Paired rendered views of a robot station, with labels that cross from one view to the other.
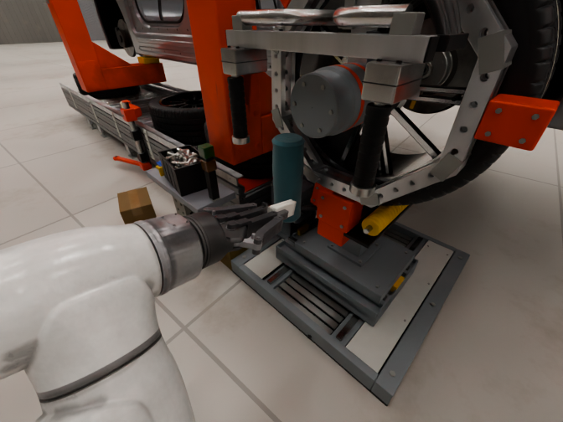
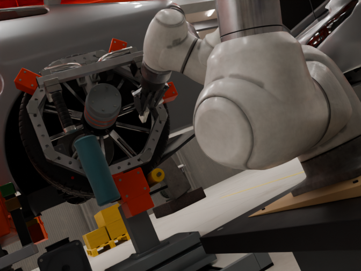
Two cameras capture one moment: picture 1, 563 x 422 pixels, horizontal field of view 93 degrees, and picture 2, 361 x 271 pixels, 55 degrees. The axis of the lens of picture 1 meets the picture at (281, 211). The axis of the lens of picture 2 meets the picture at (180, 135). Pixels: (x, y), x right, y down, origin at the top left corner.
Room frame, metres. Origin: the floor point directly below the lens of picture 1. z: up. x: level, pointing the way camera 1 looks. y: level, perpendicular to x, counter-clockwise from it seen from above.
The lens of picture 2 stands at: (-0.12, 1.04, 0.41)
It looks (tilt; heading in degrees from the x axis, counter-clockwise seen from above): 8 degrees up; 293
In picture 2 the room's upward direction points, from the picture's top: 24 degrees counter-clockwise
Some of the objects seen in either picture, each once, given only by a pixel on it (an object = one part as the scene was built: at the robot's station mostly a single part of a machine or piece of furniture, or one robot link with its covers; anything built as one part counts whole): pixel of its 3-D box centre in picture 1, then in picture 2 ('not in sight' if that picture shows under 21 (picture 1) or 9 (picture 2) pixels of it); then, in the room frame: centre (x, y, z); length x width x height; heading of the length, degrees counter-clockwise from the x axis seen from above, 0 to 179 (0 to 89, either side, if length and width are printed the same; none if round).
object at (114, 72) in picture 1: (129, 63); not in sight; (2.67, 1.34, 0.69); 0.52 x 0.17 x 0.35; 136
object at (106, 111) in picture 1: (142, 136); not in sight; (1.99, 1.07, 0.28); 2.47 x 0.09 x 0.22; 46
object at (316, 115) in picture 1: (340, 99); (102, 107); (0.64, -0.13, 0.85); 0.21 x 0.14 x 0.14; 136
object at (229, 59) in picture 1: (245, 59); (52, 90); (0.66, 0.08, 0.93); 0.09 x 0.05 x 0.05; 136
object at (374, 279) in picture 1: (358, 229); (141, 230); (0.81, -0.30, 0.32); 0.40 x 0.30 x 0.28; 46
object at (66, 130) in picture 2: (238, 109); (63, 112); (0.64, 0.10, 0.83); 0.04 x 0.04 x 0.16
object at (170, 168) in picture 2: not in sight; (164, 171); (3.99, -6.77, 1.01); 1.21 x 1.19 x 2.02; 138
